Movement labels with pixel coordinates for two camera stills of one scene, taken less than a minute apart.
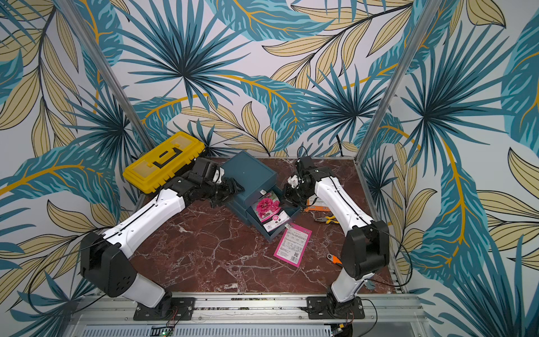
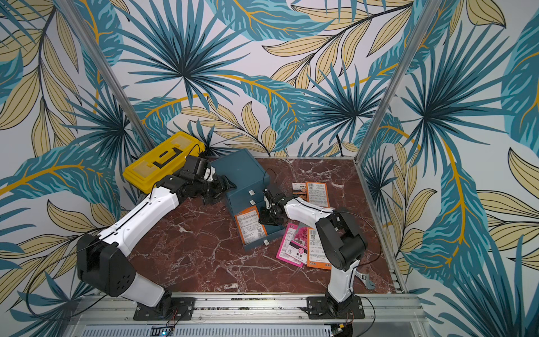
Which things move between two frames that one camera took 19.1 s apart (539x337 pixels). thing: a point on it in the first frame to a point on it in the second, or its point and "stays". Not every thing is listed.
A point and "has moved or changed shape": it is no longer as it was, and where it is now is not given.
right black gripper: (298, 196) to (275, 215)
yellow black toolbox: (156, 169) stays
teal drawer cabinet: (253, 177) has moved or changed shape
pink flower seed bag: (267, 207) has moved or changed shape
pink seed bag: (293, 244) stays
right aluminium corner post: (398, 81) stays
